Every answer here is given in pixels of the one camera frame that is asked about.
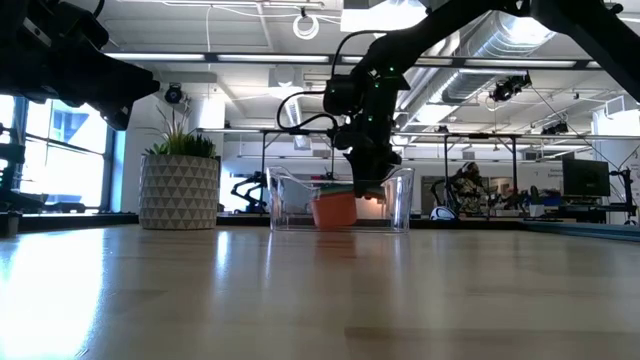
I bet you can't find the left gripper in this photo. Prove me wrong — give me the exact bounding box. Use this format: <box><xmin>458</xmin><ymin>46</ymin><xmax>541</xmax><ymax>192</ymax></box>
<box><xmin>64</xmin><ymin>47</ymin><xmax>162</xmax><ymax>132</ymax></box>

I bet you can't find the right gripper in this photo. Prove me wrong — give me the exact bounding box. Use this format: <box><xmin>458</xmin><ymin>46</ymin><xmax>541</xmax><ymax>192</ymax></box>
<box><xmin>333</xmin><ymin>122</ymin><xmax>404</xmax><ymax>199</ymax></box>

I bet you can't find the orange measuring cup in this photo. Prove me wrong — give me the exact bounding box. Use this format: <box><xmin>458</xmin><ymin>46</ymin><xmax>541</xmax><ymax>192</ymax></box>
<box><xmin>310</xmin><ymin>193</ymin><xmax>359</xmax><ymax>231</ymax></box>

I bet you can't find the clear plastic basket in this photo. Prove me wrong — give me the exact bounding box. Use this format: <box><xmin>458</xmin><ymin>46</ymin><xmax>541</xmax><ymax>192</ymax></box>
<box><xmin>266</xmin><ymin>165</ymin><xmax>416</xmax><ymax>234</ymax></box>

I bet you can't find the green artificial plant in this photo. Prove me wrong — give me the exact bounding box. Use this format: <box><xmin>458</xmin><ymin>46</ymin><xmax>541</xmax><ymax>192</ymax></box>
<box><xmin>142</xmin><ymin>102</ymin><xmax>219</xmax><ymax>159</ymax></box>

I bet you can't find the large window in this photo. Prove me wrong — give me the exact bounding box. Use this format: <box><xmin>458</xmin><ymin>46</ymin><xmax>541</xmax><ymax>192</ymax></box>
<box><xmin>0</xmin><ymin>94</ymin><xmax>117</xmax><ymax>212</ymax></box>

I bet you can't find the white triangle-patterned plant pot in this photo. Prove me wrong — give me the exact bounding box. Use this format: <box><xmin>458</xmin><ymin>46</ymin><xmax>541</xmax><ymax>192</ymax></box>
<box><xmin>138</xmin><ymin>153</ymin><xmax>220</xmax><ymax>231</ymax></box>

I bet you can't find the black stand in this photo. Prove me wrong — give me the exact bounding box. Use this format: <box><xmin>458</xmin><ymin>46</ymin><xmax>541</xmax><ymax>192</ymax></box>
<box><xmin>0</xmin><ymin>142</ymin><xmax>44</xmax><ymax>214</ymax></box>

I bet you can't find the overhead light bar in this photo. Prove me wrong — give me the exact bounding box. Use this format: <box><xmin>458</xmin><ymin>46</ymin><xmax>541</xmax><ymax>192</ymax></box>
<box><xmin>102</xmin><ymin>48</ymin><xmax>640</xmax><ymax>71</ymax></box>

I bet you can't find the small black ceiling device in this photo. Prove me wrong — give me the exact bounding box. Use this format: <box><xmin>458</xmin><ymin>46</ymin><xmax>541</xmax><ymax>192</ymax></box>
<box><xmin>540</xmin><ymin>121</ymin><xmax>570</xmax><ymax>137</ymax></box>

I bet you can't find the black computer monitor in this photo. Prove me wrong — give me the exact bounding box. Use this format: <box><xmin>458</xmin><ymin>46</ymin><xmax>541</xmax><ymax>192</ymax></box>
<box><xmin>561</xmin><ymin>158</ymin><xmax>612</xmax><ymax>198</ymax></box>

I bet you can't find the round black camera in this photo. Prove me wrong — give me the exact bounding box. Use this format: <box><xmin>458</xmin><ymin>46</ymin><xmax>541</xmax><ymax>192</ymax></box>
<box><xmin>163</xmin><ymin>83</ymin><xmax>184</xmax><ymax>106</ymax></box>

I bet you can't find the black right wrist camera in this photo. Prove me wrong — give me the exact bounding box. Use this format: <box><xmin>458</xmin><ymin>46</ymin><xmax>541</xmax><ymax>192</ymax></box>
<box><xmin>322</xmin><ymin>73</ymin><xmax>352</xmax><ymax>117</ymax></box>

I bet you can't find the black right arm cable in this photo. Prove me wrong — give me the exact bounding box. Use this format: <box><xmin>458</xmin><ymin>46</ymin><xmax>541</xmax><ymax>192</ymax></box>
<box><xmin>276</xmin><ymin>28</ymin><xmax>396</xmax><ymax>136</ymax></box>

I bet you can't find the black background table frame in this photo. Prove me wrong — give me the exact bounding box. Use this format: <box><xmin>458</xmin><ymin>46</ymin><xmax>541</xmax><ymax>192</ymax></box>
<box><xmin>258</xmin><ymin>128</ymin><xmax>522</xmax><ymax>216</ymax></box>

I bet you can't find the silver ceiling duct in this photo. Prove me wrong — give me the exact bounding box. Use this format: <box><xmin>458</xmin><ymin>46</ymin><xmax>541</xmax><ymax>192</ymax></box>
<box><xmin>439</xmin><ymin>9</ymin><xmax>559</xmax><ymax>106</ymax></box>

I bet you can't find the black ceiling camera mount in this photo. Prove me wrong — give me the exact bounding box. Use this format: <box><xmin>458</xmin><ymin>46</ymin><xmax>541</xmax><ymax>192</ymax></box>
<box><xmin>488</xmin><ymin>73</ymin><xmax>533</xmax><ymax>104</ymax></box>

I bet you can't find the white cable coil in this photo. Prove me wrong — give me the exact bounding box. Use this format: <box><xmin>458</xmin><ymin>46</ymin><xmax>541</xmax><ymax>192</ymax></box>
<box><xmin>292</xmin><ymin>12</ymin><xmax>321</xmax><ymax>41</ymax></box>

